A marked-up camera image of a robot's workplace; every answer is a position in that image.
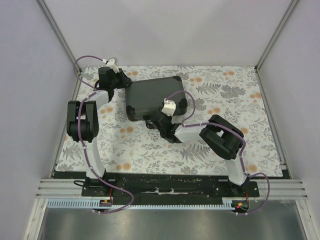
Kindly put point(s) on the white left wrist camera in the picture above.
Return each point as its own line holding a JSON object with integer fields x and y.
{"x": 112, "y": 64}

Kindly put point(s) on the aluminium frame post left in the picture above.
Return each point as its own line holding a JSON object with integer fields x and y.
{"x": 56, "y": 29}

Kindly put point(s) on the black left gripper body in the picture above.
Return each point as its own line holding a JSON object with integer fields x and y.
{"x": 119, "y": 80}

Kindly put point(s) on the black poker set case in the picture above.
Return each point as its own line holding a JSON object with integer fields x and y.
{"x": 145, "y": 97}

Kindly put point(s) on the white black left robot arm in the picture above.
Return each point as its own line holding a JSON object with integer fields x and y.
{"x": 82, "y": 123}

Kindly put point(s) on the floral patterned table mat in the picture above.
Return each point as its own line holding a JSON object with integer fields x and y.
{"x": 229, "y": 91}

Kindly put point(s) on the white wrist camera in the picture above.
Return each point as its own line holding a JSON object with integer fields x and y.
{"x": 112, "y": 64}
{"x": 169, "y": 107}

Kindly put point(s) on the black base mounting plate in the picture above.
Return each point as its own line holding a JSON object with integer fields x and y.
{"x": 216, "y": 186}

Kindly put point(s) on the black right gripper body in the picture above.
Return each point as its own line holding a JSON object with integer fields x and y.
{"x": 169, "y": 118}

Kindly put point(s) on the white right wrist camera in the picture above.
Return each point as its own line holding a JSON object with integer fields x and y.
{"x": 169, "y": 107}

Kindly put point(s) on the aluminium frame post right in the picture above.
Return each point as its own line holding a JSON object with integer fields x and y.
{"x": 277, "y": 32}

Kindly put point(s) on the aluminium front rail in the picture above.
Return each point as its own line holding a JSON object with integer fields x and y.
{"x": 280, "y": 189}

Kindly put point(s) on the aluminium frame post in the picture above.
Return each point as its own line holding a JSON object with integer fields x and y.
{"x": 56, "y": 29}
{"x": 277, "y": 32}

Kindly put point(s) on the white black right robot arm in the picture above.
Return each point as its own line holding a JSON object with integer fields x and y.
{"x": 226, "y": 140}

